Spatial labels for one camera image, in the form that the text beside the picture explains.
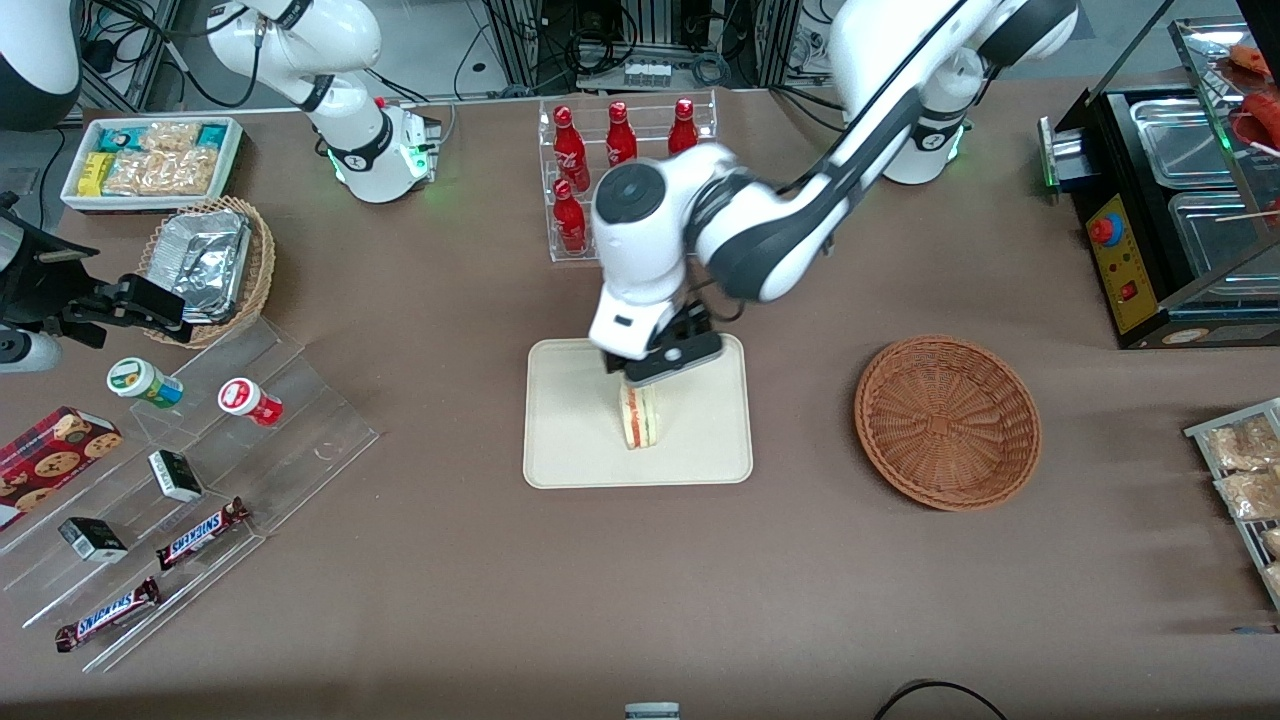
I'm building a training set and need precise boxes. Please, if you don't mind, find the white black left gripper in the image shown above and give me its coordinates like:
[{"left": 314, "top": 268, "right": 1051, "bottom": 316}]
[{"left": 590, "top": 295, "right": 713, "bottom": 386}]

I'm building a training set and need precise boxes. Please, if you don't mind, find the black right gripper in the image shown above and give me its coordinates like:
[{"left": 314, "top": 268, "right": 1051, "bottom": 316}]
[{"left": 0, "top": 195, "right": 193, "bottom": 347}]

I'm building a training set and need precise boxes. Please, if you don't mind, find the triangle sandwich with layered filling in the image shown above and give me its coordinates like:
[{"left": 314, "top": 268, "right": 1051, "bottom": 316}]
[{"left": 620, "top": 383, "right": 661, "bottom": 451}]

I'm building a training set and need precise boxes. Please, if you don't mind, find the cream plastic tray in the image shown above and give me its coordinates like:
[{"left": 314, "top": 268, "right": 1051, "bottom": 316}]
[{"left": 523, "top": 335, "right": 753, "bottom": 489}]

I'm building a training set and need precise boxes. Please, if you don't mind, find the small tan wicker basket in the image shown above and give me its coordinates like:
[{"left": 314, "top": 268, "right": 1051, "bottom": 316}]
[{"left": 138, "top": 196, "right": 277, "bottom": 349}]

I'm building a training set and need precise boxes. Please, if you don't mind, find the round brown wicker basket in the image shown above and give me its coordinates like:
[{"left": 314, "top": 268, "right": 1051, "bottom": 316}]
[{"left": 854, "top": 335, "right": 1042, "bottom": 512}]

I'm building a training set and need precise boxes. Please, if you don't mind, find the white snack box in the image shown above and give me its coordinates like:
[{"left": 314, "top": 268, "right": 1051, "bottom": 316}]
[{"left": 60, "top": 115, "right": 246, "bottom": 213}]

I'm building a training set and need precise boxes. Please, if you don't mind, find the aluminium foil container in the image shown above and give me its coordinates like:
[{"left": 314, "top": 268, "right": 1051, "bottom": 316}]
[{"left": 150, "top": 210, "right": 251, "bottom": 323}]

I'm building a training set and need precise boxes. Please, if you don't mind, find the green lid cup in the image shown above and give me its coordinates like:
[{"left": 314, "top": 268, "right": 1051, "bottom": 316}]
[{"left": 107, "top": 357, "right": 185, "bottom": 409}]

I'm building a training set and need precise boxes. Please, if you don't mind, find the large rice cracker bag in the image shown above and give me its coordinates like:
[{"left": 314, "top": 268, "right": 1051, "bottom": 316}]
[{"left": 103, "top": 148, "right": 223, "bottom": 196}]

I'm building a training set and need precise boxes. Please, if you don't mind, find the clear acrylic bottle rack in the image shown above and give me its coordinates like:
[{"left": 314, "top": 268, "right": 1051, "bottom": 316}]
[{"left": 538, "top": 90, "right": 719, "bottom": 264}]

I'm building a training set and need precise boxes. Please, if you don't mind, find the small rice cracker bag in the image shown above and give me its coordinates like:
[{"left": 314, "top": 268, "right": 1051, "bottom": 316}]
[{"left": 140, "top": 120, "right": 201, "bottom": 151}]

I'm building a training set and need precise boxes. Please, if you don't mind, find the red lid cup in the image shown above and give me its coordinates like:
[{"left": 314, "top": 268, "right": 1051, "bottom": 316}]
[{"left": 218, "top": 378, "right": 284, "bottom": 427}]

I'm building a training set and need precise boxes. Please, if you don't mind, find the red cookie box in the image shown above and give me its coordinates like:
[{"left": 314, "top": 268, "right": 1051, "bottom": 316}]
[{"left": 0, "top": 406, "right": 123, "bottom": 531}]

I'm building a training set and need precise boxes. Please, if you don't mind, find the small black box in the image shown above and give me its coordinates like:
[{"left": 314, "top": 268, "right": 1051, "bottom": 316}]
[
  {"left": 148, "top": 450, "right": 204, "bottom": 503},
  {"left": 58, "top": 517, "right": 129, "bottom": 563}
]

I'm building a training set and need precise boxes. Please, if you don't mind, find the clear acrylic stepped display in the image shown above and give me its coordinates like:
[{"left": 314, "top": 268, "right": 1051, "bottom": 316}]
[{"left": 0, "top": 315, "right": 381, "bottom": 673}]

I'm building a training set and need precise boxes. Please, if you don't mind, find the Snickers bar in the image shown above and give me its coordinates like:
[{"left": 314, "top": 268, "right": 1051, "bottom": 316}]
[
  {"left": 155, "top": 497, "right": 251, "bottom": 571},
  {"left": 55, "top": 577, "right": 161, "bottom": 653}
]

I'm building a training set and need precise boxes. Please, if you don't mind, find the black food warmer yellow panel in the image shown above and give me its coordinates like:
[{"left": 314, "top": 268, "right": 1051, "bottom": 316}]
[{"left": 1038, "top": 15, "right": 1280, "bottom": 351}]

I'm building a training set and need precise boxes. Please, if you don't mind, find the grey snack rack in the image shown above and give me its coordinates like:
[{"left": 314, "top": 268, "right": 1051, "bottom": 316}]
[{"left": 1185, "top": 398, "right": 1280, "bottom": 611}]

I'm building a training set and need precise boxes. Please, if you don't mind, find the steel pan in warmer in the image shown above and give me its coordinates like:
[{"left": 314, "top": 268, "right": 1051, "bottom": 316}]
[
  {"left": 1130, "top": 98, "right": 1256, "bottom": 189},
  {"left": 1168, "top": 190, "right": 1280, "bottom": 281}
]

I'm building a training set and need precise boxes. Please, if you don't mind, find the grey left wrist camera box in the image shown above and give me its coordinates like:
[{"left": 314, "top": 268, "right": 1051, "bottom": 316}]
[{"left": 625, "top": 333, "right": 724, "bottom": 389}]

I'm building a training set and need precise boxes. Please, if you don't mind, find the aluminium frame rack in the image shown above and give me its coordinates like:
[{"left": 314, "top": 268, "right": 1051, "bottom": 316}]
[{"left": 485, "top": 0, "right": 801, "bottom": 93}]

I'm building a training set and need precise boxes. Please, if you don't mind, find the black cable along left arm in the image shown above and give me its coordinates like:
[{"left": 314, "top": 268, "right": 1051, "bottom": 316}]
[{"left": 785, "top": 0, "right": 976, "bottom": 196}]

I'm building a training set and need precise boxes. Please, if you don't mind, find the black floor cable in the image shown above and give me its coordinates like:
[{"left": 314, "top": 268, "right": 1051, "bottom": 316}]
[{"left": 873, "top": 680, "right": 1011, "bottom": 720}]

